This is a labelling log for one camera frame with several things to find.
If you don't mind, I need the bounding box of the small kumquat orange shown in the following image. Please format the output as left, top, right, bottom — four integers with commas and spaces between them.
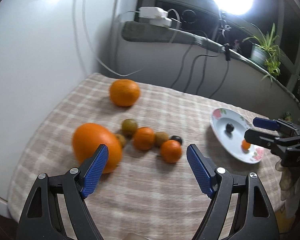
241, 139, 251, 151

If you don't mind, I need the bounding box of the dark plum front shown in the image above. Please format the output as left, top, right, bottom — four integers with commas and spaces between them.
226, 123, 234, 133

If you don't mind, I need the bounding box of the dark plum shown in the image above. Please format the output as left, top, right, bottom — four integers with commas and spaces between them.
226, 123, 234, 133
170, 135, 183, 145

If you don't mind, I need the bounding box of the floral white plate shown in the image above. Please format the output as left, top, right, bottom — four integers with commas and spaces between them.
210, 108, 264, 164

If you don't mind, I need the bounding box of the large orange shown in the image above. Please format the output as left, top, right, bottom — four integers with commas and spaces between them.
72, 123, 122, 174
109, 79, 141, 107

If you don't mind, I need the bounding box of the mandarin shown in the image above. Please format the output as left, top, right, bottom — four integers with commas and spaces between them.
160, 140, 182, 164
133, 127, 155, 151

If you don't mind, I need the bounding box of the brown kiwi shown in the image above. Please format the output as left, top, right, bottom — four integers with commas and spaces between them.
154, 132, 169, 147
115, 133, 127, 148

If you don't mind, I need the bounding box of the green kiwi top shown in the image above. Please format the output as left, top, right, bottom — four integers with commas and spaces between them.
121, 119, 138, 137

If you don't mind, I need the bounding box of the gloved right hand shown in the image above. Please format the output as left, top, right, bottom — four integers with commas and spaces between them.
275, 160, 300, 218

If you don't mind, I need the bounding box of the green snack bag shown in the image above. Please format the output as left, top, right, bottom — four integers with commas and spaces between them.
282, 112, 292, 122

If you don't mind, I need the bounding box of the spider plant in pot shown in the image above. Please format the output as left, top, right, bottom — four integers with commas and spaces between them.
242, 23, 281, 83

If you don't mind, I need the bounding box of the small purple flower plant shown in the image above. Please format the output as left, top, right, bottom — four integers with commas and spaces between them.
232, 39, 242, 54

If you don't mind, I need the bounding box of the checkered beige tablecloth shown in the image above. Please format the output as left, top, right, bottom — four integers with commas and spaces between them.
8, 73, 282, 239

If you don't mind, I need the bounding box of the white power strip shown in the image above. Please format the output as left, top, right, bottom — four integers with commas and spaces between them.
139, 7, 172, 28

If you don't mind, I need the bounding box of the grey windowsill cloth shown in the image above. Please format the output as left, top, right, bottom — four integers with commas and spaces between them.
120, 21, 300, 109

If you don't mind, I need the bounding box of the white refrigerator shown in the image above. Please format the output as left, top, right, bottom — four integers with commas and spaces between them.
0, 0, 115, 217

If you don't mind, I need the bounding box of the black cable right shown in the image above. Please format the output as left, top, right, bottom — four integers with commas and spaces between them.
209, 60, 231, 99

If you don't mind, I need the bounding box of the black cable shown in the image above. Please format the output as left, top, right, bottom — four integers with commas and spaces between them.
209, 60, 231, 99
170, 41, 196, 88
184, 29, 221, 95

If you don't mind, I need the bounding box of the black cable middle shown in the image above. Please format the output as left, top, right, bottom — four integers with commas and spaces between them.
184, 29, 221, 95

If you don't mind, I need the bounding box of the ring light stand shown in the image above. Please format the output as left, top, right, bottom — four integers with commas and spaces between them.
218, 9, 231, 62

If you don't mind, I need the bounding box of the black cable left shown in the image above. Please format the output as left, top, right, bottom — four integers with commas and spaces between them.
170, 41, 196, 88

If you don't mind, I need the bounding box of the white cable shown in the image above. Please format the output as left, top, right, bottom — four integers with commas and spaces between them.
72, 0, 182, 78

